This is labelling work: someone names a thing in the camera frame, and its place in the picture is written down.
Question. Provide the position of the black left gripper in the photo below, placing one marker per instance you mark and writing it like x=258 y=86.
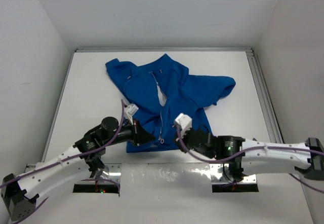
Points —
x=137 y=131

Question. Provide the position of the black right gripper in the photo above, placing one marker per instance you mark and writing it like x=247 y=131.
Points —
x=186 y=135

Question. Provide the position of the blue zip-up jacket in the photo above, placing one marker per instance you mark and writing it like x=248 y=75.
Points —
x=162 y=90

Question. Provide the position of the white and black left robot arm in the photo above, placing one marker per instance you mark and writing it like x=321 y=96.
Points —
x=22 y=194

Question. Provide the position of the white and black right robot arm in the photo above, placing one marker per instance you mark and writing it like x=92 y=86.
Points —
x=248 y=157

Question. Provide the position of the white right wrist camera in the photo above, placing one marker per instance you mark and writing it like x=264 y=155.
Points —
x=184 y=121

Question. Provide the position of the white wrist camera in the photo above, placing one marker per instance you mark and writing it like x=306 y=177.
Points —
x=130 y=110
x=184 y=121

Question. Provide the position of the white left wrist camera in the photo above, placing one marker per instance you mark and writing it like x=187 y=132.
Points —
x=130 y=110

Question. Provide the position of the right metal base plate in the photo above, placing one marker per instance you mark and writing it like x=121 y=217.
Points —
x=220 y=175

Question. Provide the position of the metal base plate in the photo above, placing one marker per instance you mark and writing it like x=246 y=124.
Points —
x=220 y=175
x=109 y=175

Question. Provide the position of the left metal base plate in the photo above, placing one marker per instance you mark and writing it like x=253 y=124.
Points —
x=109 y=175

